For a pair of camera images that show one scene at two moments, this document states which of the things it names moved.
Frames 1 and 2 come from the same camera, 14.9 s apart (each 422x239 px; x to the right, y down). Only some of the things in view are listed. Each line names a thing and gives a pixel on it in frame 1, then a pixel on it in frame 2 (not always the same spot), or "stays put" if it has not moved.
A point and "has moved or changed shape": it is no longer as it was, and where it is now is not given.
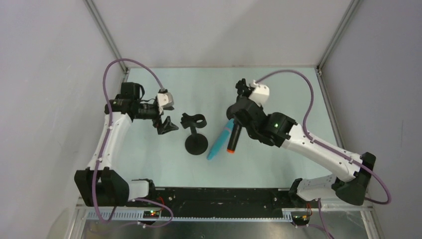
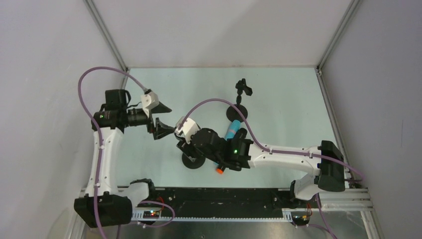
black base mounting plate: [219, 201] stays put
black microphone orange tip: [234, 135] to [221, 169]
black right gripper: [242, 116] to [186, 149]
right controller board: [300, 217] stays put
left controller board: [151, 214] stays put
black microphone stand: [195, 144] has moved or changed shape
